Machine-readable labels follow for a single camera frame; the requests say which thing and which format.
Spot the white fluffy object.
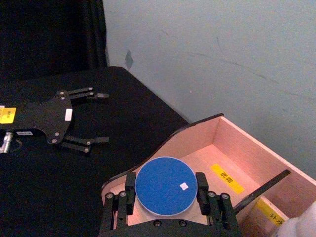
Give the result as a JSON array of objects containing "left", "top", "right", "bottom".
[{"left": 277, "top": 203, "right": 316, "bottom": 237}]

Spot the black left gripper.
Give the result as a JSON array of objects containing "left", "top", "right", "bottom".
[{"left": 0, "top": 86, "right": 110, "bottom": 157}]

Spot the yellow label strip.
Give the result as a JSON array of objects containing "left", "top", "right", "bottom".
[
  {"left": 210, "top": 163, "right": 245, "bottom": 195},
  {"left": 254, "top": 198, "right": 290, "bottom": 227}
]

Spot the black divider strip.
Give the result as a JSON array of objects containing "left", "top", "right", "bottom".
[{"left": 233, "top": 169, "right": 292, "bottom": 216}]

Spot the black table cloth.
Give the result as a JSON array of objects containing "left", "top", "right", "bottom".
[{"left": 0, "top": 66, "right": 191, "bottom": 237}]

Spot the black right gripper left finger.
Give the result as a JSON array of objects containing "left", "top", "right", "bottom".
[{"left": 100, "top": 172, "right": 137, "bottom": 233}]

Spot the thin dark gripper cable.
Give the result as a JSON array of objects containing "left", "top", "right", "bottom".
[{"left": 11, "top": 138, "right": 24, "bottom": 152}]

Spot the black curtain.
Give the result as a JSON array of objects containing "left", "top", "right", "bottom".
[{"left": 0, "top": 0, "right": 111, "bottom": 80}]

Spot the blue round disc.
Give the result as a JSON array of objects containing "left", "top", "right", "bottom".
[{"left": 134, "top": 156, "right": 198, "bottom": 217}]

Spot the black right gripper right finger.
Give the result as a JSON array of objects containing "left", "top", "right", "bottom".
[{"left": 195, "top": 172, "right": 239, "bottom": 232}]

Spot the light wooden tray box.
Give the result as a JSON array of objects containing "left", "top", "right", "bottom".
[{"left": 100, "top": 113, "right": 316, "bottom": 237}]

